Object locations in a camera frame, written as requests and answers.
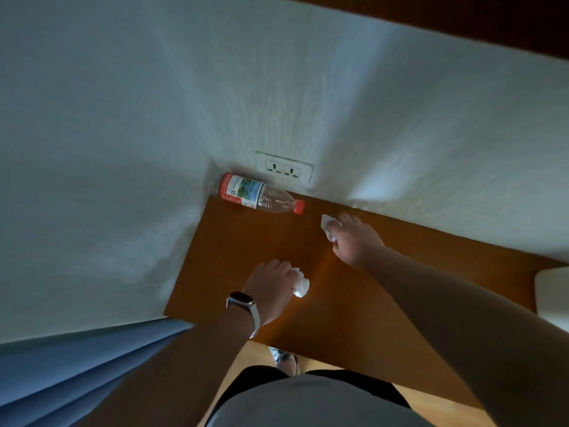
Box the person's right hand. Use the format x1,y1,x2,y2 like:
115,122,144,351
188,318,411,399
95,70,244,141
332,212,386,269

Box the white smartwatch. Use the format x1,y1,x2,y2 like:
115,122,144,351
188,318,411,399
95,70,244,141
226,292,261,339

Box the person's grey shirt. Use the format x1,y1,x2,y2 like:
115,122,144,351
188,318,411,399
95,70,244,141
209,375,434,427

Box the white object at table edge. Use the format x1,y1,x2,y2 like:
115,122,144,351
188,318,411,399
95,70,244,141
534,267,569,332

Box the person's left hand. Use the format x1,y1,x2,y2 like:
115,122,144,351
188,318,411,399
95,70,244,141
242,259,298,328

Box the person's left forearm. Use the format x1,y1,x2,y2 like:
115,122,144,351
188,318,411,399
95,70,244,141
82,307,256,427

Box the white wall socket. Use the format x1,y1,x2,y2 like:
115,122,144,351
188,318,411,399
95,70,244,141
254,150,314,184

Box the person's black shorts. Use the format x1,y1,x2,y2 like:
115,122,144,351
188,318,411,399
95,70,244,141
205,365,412,427

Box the blue curtain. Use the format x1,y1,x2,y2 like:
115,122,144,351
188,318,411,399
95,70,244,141
0,318,195,427

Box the clear plastic bottle red label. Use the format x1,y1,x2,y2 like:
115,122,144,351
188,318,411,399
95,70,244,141
210,172,306,215

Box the person's grey shoe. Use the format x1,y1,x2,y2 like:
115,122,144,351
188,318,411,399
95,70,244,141
268,347,298,377

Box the person's right forearm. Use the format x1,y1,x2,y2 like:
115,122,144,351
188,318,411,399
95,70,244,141
360,245,569,427

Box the small white tissue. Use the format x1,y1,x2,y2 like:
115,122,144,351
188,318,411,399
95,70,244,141
321,214,342,242

